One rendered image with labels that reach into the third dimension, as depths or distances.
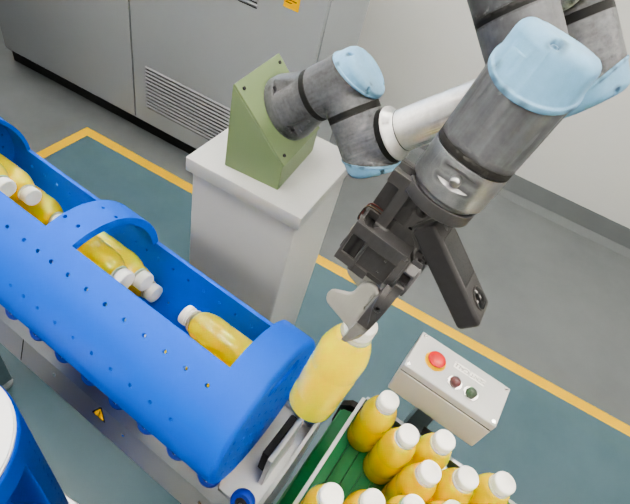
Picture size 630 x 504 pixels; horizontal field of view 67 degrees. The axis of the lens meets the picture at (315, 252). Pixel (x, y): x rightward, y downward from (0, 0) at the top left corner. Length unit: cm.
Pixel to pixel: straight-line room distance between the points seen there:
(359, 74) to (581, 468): 205
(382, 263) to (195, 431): 41
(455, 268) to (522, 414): 208
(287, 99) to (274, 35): 132
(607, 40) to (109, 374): 91
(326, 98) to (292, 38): 132
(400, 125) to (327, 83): 17
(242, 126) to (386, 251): 68
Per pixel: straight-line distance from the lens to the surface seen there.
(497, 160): 42
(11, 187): 114
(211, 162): 117
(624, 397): 296
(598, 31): 87
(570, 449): 258
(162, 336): 77
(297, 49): 233
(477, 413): 99
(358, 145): 100
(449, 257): 46
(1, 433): 94
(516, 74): 40
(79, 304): 84
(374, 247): 47
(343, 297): 52
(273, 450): 89
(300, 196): 113
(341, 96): 101
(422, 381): 98
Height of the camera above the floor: 187
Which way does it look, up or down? 46 degrees down
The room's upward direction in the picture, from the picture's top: 18 degrees clockwise
